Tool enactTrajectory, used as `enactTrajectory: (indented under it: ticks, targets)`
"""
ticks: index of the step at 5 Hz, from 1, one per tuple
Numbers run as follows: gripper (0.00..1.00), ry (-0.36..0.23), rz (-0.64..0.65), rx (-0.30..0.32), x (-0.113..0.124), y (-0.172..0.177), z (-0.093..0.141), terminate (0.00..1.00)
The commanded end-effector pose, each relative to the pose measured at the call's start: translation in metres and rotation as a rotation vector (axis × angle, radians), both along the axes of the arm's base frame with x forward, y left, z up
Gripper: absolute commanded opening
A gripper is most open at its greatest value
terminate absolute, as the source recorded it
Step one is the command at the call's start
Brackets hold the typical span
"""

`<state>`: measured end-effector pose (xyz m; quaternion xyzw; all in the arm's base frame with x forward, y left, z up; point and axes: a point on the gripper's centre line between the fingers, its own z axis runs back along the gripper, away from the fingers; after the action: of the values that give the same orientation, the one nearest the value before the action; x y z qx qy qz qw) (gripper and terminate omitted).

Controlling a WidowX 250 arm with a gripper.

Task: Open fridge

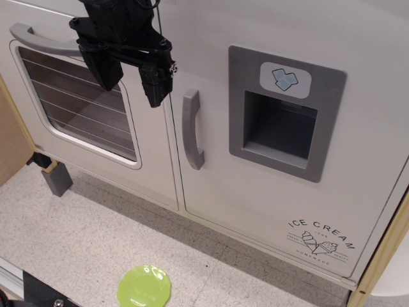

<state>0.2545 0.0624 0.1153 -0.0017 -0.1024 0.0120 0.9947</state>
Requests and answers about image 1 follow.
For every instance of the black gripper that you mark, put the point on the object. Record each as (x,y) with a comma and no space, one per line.
(116,31)

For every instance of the white fridge door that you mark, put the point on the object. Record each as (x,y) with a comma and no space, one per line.
(331,227)

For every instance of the white oven door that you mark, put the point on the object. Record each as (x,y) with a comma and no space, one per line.
(114,135)

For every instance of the grey cabinet leg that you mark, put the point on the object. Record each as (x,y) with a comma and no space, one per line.
(58,180)

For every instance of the wooden side panel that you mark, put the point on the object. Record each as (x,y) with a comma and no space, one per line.
(16,144)

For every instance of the grey ice dispenser panel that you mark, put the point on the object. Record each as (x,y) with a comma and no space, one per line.
(282,111)

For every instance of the green plastic plate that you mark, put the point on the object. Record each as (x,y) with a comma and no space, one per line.
(144,285)

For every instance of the grey fridge door handle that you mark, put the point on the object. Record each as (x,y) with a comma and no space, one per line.
(190,108)

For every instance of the grey oven door handle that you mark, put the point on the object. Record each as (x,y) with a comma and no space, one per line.
(25,35)

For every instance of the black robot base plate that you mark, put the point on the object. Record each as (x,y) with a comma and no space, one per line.
(37,293)

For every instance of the wooden right frame post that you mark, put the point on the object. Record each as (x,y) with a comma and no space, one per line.
(391,240)

